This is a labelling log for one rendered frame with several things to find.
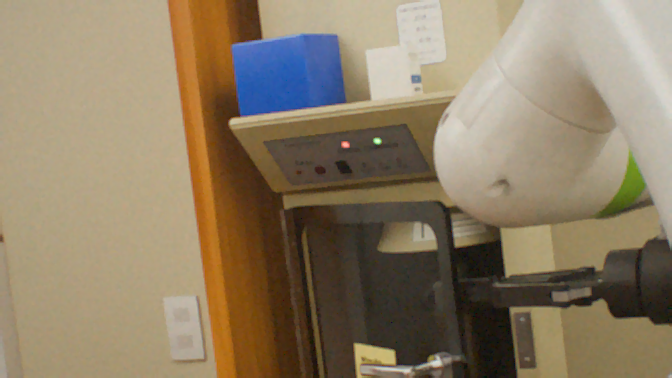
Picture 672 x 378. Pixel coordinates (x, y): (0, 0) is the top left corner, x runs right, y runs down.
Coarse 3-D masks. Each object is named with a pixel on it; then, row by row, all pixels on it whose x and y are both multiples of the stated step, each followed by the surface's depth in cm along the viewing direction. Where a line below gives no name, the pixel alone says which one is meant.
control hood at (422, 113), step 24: (408, 96) 148; (432, 96) 146; (456, 96) 145; (240, 120) 157; (264, 120) 156; (288, 120) 155; (312, 120) 153; (336, 120) 152; (360, 120) 152; (384, 120) 151; (408, 120) 150; (432, 120) 149; (432, 144) 152; (264, 168) 163; (432, 168) 156
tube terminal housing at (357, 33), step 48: (288, 0) 166; (336, 0) 163; (384, 0) 160; (480, 0) 155; (480, 48) 155; (288, 192) 168; (336, 192) 165; (384, 192) 163; (432, 192) 160; (528, 240) 156
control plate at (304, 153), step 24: (264, 144) 159; (288, 144) 158; (312, 144) 157; (336, 144) 156; (360, 144) 155; (384, 144) 154; (408, 144) 153; (288, 168) 162; (312, 168) 161; (336, 168) 159; (360, 168) 158; (384, 168) 157; (408, 168) 156
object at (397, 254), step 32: (320, 224) 162; (352, 224) 157; (384, 224) 152; (416, 224) 147; (448, 224) 144; (320, 256) 163; (352, 256) 157; (384, 256) 153; (416, 256) 148; (448, 256) 144; (320, 288) 163; (352, 288) 158; (384, 288) 153; (416, 288) 149; (448, 288) 144; (320, 320) 164; (352, 320) 159; (384, 320) 154; (416, 320) 149; (448, 320) 145; (320, 352) 165; (352, 352) 160; (416, 352) 150; (448, 352) 146
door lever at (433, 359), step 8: (432, 360) 148; (440, 360) 147; (360, 368) 151; (368, 368) 150; (376, 368) 148; (384, 368) 147; (392, 368) 146; (400, 368) 145; (408, 368) 145; (416, 368) 145; (424, 368) 146; (432, 368) 147; (440, 368) 147; (368, 376) 150; (376, 376) 149; (384, 376) 147; (392, 376) 146; (400, 376) 145; (408, 376) 144; (416, 376) 145; (440, 376) 147
